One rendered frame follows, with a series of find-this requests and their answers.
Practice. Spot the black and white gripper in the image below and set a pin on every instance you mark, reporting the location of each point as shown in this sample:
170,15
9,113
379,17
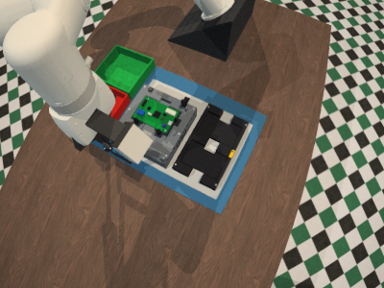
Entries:
74,124

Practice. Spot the green circuit board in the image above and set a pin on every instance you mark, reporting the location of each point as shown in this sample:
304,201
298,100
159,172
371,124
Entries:
156,114

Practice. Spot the green bin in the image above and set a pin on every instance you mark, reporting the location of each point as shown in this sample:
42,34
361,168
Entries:
125,70

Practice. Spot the red bin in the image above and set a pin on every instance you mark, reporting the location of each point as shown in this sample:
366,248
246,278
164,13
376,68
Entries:
119,107

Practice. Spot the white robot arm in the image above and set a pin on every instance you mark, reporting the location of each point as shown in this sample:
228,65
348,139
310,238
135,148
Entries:
41,48

